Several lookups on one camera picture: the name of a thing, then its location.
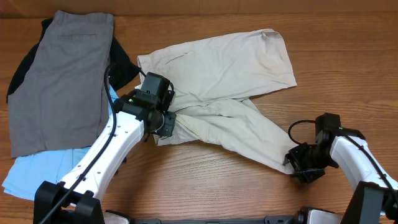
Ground light blue shorts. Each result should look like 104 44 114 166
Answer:
2 86 110 200

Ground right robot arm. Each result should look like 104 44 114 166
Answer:
284 113 397 223

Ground black garment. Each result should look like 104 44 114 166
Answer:
6 18 141 102

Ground grey shorts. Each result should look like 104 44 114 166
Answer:
8 11 114 157

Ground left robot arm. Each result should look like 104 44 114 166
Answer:
34 72 176 223

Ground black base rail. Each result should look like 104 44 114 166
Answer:
102 207 346 224

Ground beige khaki shorts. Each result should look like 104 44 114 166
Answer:
137 29 296 174

